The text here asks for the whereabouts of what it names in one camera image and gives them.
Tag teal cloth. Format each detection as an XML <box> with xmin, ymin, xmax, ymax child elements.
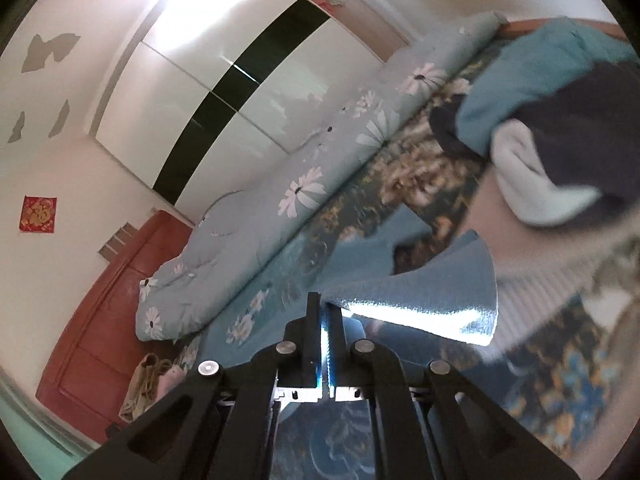
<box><xmin>457</xmin><ymin>16</ymin><xmax>640</xmax><ymax>161</ymax></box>

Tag light blue garment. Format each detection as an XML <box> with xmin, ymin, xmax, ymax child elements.
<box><xmin>280</xmin><ymin>206</ymin><xmax>502</xmax><ymax>391</ymax></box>

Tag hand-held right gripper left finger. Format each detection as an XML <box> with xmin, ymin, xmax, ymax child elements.
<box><xmin>62</xmin><ymin>291</ymin><xmax>326</xmax><ymax>480</ymax></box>

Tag white cloth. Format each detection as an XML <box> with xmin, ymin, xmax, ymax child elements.
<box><xmin>491</xmin><ymin>122</ymin><xmax>601</xmax><ymax>227</ymax></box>

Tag light blue daisy quilt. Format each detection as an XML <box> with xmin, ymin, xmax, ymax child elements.
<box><xmin>135</xmin><ymin>10</ymin><xmax>509</xmax><ymax>343</ymax></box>

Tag grey wall vent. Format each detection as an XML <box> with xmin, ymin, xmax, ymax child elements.
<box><xmin>98</xmin><ymin>223</ymin><xmax>136</xmax><ymax>264</ymax></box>

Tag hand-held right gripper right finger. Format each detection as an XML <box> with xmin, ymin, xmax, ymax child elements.
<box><xmin>325</xmin><ymin>305</ymin><xmax>583</xmax><ymax>480</ymax></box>

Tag white wardrobe with black stripe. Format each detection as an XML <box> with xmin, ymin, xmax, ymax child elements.
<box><xmin>89</xmin><ymin>0</ymin><xmax>417</xmax><ymax>207</ymax></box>

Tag red square wall decoration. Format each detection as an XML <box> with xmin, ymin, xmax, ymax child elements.
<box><xmin>18</xmin><ymin>195</ymin><xmax>59</xmax><ymax>235</ymax></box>

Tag white ribbed knit garment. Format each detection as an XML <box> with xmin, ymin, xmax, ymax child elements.
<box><xmin>467</xmin><ymin>175</ymin><xmax>640</xmax><ymax>363</ymax></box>

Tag dark navy cloth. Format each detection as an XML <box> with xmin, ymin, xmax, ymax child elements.
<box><xmin>429</xmin><ymin>60</ymin><xmax>640</xmax><ymax>233</ymax></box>

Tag red wooden headboard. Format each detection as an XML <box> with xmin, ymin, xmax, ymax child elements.
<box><xmin>35</xmin><ymin>209</ymin><xmax>197</xmax><ymax>447</ymax></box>

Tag red door decoration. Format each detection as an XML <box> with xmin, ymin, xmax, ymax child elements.
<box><xmin>306</xmin><ymin>0</ymin><xmax>347</xmax><ymax>15</ymax></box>

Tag dark teal floral bed sheet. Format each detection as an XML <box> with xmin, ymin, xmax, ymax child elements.
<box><xmin>172</xmin><ymin>35</ymin><xmax>640</xmax><ymax>480</ymax></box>

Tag pale wooden door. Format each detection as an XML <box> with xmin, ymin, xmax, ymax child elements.
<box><xmin>299</xmin><ymin>0</ymin><xmax>417</xmax><ymax>64</ymax></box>

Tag beige and pink bag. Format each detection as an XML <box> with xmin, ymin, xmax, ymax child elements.
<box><xmin>118</xmin><ymin>352</ymin><xmax>184</xmax><ymax>424</ymax></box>

